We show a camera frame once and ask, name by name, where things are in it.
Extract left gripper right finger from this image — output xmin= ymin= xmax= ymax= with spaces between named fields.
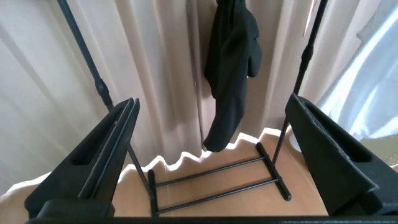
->
xmin=284 ymin=93 xmax=398 ymax=217

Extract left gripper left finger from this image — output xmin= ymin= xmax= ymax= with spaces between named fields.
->
xmin=24 ymin=98 xmax=141 ymax=218

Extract white garment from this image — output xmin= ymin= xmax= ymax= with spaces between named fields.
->
xmin=317 ymin=0 xmax=398 ymax=141

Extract black shorts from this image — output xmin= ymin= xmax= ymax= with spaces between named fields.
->
xmin=202 ymin=0 xmax=263 ymax=154

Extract black clothes rack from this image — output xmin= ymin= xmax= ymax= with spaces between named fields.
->
xmin=56 ymin=0 xmax=330 ymax=218

